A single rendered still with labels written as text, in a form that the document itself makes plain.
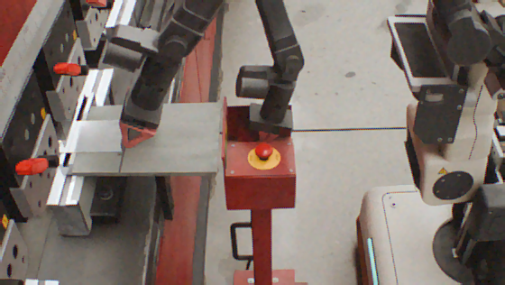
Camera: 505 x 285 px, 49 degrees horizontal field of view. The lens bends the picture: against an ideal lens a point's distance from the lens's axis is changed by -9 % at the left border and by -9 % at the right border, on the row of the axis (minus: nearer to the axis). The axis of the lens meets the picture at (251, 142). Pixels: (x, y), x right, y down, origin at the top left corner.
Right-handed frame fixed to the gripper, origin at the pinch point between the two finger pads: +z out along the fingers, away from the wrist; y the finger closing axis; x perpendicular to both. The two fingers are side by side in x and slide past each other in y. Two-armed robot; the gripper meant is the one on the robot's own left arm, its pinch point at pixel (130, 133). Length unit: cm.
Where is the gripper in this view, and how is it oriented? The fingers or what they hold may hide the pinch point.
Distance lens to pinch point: 109.7
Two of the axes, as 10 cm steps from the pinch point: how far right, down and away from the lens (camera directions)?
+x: 9.0, 3.1, 3.0
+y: -0.1, 7.1, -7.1
